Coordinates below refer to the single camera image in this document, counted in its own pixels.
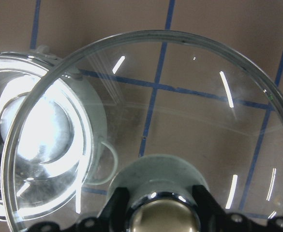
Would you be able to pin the glass pot lid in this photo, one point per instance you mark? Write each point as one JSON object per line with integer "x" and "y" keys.
{"x": 181, "y": 110}

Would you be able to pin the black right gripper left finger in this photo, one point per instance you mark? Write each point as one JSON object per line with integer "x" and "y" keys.
{"x": 112, "y": 217}

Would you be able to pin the pale green steel pot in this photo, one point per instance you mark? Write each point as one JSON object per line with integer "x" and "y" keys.
{"x": 63, "y": 143}

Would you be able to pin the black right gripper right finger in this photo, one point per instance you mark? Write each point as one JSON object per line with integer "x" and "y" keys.
{"x": 214, "y": 219}

